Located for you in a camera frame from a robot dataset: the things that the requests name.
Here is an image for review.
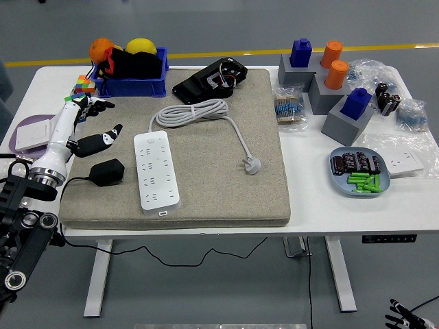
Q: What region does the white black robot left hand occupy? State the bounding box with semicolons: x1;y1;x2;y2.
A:
32;95;123;178

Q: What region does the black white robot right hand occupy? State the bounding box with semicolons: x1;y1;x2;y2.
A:
383;297;439;329

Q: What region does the thin black adapter cord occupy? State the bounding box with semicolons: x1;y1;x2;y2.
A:
58;175;269;267

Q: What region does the black plug adapter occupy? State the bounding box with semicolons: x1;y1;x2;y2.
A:
89;158;126;188

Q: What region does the white power strip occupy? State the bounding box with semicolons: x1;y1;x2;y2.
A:
132;130;182;217

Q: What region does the purple tray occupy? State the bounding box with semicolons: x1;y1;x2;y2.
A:
8;114;58;158

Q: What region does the white table leg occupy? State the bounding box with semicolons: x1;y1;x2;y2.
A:
324;236;358;313
83;239;114;318

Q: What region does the black table control panel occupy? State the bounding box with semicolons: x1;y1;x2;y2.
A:
361;234;418;245

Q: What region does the blue plastic bin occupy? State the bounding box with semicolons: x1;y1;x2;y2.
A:
91;47;170;99

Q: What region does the orange fruit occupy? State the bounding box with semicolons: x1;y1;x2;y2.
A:
88;37;116;65

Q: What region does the black pouch with red trim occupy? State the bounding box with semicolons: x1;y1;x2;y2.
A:
92;47;164;80

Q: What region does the yellow lemon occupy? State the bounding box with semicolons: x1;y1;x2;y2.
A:
125;37;158;56

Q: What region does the blue-grey plate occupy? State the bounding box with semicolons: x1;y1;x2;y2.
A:
329;146;392;199

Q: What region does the grey-brown mat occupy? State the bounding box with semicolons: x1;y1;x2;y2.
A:
58;67;292;231

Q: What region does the clear plastic bag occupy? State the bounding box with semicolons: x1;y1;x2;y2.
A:
361;132;439;180

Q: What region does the grey block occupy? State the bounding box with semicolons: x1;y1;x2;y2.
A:
277;53;322;93
320;94;375;147
307;73;353;116

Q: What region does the clear bag of blue resistors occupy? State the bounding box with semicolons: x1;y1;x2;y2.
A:
394;98;429;133
346;58;401;93

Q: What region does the black capacitor bundle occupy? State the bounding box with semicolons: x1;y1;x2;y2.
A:
374;82;403;117

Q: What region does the blue peg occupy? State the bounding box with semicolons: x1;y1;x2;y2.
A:
289;38;313;69
339;88;373;121

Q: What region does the bag of striped resistors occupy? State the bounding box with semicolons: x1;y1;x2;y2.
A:
273;85;309;133

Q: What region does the orange cylinder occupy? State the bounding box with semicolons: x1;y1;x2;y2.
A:
320;40;344;69
324;60;350;90

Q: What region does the black floor cable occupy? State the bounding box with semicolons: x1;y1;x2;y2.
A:
305;236;315;329

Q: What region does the metal bracket under table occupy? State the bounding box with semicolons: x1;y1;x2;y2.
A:
283;236;313;258

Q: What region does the grey power strip cable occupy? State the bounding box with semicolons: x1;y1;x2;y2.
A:
147;98;262;176

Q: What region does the black device housing with wires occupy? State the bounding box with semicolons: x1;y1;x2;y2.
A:
171;57;248;106

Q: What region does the white wall socket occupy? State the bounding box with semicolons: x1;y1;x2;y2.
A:
385;150;425;178

